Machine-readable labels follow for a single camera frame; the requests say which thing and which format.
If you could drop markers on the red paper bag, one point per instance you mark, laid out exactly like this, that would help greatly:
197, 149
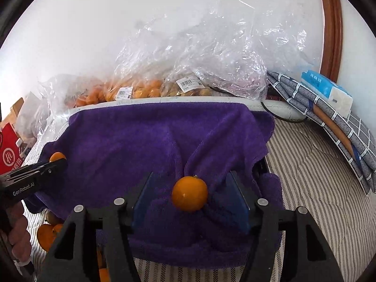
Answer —
8, 152

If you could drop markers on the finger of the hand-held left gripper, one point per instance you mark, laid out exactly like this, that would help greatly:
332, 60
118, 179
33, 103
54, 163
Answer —
48, 171
29, 169

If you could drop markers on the white tray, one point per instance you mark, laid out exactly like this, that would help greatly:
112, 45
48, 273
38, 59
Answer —
176, 100

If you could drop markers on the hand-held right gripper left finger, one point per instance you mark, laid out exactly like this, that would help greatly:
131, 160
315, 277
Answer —
141, 202

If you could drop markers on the small smooth orange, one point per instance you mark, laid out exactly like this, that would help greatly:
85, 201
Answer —
190, 193
57, 156

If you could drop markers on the clear bag of oranges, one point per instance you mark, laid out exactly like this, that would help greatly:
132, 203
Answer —
85, 97
132, 89

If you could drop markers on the blue white tissue pack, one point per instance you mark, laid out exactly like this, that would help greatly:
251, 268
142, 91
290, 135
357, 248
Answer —
329, 89

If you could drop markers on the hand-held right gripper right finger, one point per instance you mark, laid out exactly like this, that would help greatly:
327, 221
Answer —
238, 202

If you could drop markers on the large clear plastic bag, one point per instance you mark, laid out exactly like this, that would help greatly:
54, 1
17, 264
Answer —
223, 50

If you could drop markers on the striped bed sheet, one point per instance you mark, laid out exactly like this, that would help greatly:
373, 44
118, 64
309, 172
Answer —
308, 196

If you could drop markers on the person's left hand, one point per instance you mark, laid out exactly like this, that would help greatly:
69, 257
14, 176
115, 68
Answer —
20, 235

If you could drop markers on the cardboard box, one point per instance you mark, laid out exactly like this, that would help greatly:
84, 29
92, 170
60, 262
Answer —
16, 108

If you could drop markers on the white plastic bag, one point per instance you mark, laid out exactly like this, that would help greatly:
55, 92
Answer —
28, 117

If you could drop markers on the wooden door frame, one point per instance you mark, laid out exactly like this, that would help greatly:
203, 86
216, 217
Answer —
332, 26

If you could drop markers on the grey checked folded bedding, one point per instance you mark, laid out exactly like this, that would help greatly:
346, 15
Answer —
346, 141

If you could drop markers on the purple towel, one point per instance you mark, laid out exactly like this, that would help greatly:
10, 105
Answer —
132, 141

